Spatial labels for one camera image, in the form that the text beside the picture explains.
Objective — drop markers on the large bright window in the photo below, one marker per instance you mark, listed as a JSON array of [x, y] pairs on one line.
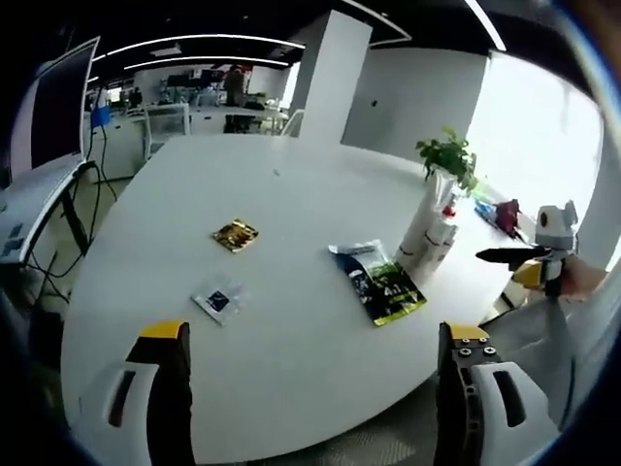
[[524, 145]]

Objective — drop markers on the green black silver sachet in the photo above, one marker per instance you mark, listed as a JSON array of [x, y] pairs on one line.
[[383, 291]]

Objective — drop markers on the large desk monitor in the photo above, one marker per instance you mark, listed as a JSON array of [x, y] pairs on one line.
[[58, 107]]

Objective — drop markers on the white office cabinet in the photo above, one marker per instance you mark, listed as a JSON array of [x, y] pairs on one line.
[[126, 150]]

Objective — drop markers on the person's right hand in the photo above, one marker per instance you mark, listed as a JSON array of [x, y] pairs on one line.
[[582, 276]]

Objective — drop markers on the blue storage box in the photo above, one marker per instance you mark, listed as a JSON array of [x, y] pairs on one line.
[[102, 117]]

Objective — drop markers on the long ceiling light strip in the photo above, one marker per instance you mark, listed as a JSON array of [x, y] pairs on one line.
[[242, 37], [491, 29], [204, 59]]

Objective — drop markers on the small clear sachet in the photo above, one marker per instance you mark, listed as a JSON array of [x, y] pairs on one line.
[[218, 301]]

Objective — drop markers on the potted green plant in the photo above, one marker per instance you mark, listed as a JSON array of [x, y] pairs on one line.
[[451, 155]]

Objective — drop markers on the gold sachet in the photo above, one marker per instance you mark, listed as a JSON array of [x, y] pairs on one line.
[[234, 235]]

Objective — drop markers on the white standing desk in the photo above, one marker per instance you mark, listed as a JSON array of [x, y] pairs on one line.
[[34, 204]]

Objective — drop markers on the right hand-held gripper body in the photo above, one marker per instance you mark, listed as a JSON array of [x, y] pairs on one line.
[[555, 235]]

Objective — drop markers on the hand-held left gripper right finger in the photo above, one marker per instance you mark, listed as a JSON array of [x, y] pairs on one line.
[[456, 412]]

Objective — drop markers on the blue packet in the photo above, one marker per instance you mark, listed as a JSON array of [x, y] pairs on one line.
[[485, 209]]

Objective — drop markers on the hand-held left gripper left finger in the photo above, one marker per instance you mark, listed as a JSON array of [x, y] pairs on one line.
[[165, 412]]

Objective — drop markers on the dark red pouch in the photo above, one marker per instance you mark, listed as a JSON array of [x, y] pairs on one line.
[[507, 216]]

